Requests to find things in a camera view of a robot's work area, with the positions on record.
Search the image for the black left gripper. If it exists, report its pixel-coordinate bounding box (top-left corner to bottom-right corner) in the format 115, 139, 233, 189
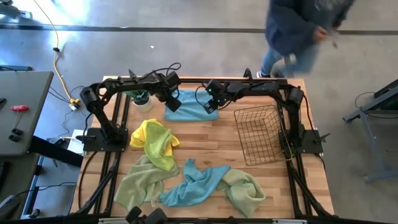
154, 83, 183, 113

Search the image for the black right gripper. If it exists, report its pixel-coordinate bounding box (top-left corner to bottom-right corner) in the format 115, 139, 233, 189
203, 82, 246, 114

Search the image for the blue smooth microfiber towel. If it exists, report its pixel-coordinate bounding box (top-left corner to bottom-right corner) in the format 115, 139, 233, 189
164, 89, 219, 122

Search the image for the yellow microfiber towel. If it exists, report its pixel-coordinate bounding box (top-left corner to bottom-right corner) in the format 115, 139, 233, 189
129, 118, 180, 156

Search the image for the pale green microfiber towel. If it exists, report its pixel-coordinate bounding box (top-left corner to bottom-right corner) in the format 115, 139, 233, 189
216, 169, 267, 218
113, 154, 180, 212

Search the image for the teal textured microfiber towel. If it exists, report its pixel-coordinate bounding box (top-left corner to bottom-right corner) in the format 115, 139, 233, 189
159, 158, 231, 208

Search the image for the potted snake plant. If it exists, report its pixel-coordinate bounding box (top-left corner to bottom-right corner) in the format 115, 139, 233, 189
124, 88, 154, 113

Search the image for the white flat box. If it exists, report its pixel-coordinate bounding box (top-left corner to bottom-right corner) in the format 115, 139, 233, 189
67, 129, 86, 155

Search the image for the person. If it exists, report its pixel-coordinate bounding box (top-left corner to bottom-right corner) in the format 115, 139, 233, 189
256, 0, 357, 78

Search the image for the person's hand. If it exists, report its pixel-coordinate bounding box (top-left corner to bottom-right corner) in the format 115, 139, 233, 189
312, 26, 330, 44

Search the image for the grey side table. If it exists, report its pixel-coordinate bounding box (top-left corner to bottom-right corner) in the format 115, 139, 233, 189
0, 70, 54, 156

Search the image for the grey metal stand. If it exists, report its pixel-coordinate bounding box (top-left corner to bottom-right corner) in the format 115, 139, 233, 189
343, 79, 398, 184

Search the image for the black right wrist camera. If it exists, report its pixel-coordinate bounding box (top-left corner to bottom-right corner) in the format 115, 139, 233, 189
205, 79, 224, 94

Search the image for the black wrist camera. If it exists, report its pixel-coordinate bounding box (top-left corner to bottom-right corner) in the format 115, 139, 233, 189
205, 79, 224, 94
167, 70, 182, 90

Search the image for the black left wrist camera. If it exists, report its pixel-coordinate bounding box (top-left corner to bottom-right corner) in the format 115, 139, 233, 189
167, 70, 182, 90

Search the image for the black aluminium table frame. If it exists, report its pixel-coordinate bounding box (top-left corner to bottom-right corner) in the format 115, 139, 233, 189
70, 74, 336, 224

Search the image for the wire basket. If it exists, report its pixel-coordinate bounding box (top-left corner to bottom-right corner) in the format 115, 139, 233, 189
233, 105, 285, 167

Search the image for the black table-level camera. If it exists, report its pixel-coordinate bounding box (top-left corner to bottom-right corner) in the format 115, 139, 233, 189
125, 205, 169, 224

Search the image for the yellow cable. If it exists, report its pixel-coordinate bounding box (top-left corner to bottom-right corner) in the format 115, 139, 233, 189
32, 0, 81, 111

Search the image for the red-handled tool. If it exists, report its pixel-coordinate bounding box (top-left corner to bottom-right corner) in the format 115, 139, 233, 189
9, 105, 29, 129

